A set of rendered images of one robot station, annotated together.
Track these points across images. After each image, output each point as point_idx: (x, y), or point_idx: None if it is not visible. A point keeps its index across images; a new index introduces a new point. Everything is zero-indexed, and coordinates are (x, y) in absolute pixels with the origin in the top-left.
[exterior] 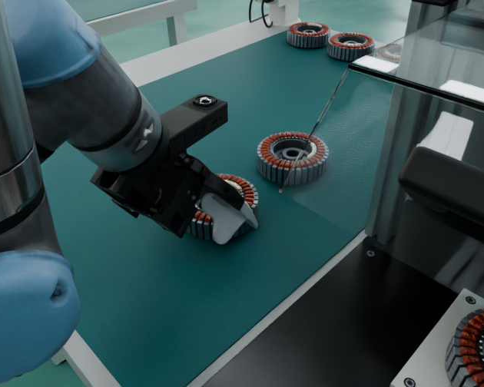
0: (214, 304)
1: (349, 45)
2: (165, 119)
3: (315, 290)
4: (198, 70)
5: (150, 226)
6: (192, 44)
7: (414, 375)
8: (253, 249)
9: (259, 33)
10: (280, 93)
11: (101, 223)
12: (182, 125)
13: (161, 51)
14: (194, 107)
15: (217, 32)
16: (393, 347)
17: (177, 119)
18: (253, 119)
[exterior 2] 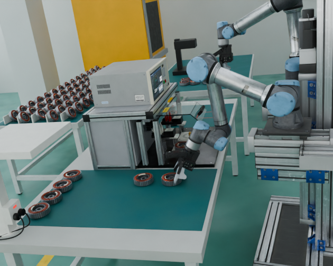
0: (194, 172)
1: (58, 192)
2: (179, 151)
3: None
4: (89, 223)
5: (184, 186)
6: (55, 241)
7: None
8: None
9: (29, 230)
10: (100, 199)
11: (190, 191)
12: (179, 150)
13: (69, 246)
14: (172, 152)
15: (31, 243)
16: None
17: (178, 151)
18: (123, 196)
